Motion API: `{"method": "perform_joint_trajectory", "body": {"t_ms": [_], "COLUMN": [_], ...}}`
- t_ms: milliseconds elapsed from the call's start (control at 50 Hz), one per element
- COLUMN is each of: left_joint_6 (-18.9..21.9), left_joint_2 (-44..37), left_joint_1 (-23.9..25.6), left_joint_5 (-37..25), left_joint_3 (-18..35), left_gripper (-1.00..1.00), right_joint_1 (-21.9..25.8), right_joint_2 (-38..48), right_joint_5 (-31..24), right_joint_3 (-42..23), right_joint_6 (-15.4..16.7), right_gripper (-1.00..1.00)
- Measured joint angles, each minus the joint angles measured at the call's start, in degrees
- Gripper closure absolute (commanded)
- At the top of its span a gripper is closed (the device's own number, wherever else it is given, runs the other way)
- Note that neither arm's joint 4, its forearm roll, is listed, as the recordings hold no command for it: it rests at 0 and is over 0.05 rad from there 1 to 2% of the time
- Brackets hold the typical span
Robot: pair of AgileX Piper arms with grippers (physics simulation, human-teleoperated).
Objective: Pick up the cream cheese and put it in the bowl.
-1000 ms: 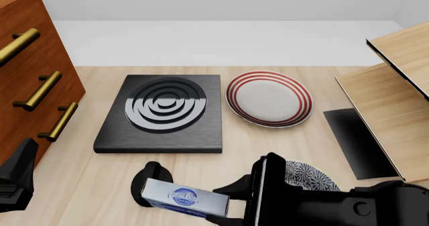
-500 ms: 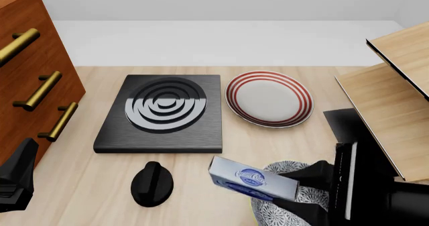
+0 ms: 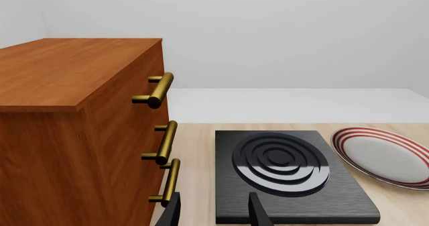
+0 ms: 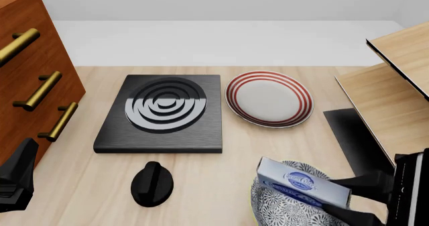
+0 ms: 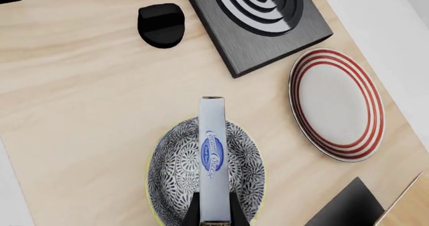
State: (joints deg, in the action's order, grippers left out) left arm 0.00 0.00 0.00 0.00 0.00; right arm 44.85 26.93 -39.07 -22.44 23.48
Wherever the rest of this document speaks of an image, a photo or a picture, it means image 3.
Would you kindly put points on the flat black stove plate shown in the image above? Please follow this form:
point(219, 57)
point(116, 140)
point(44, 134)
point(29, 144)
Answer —
point(285, 178)

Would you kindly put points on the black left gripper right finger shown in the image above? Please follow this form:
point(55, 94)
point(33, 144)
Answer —
point(257, 214)

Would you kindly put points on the white plate with red rings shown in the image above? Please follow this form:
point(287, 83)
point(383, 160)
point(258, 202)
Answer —
point(382, 158)

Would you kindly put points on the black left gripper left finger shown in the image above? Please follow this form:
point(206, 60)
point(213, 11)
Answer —
point(171, 214)

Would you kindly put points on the wooden cabinet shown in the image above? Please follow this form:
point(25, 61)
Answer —
point(67, 125)

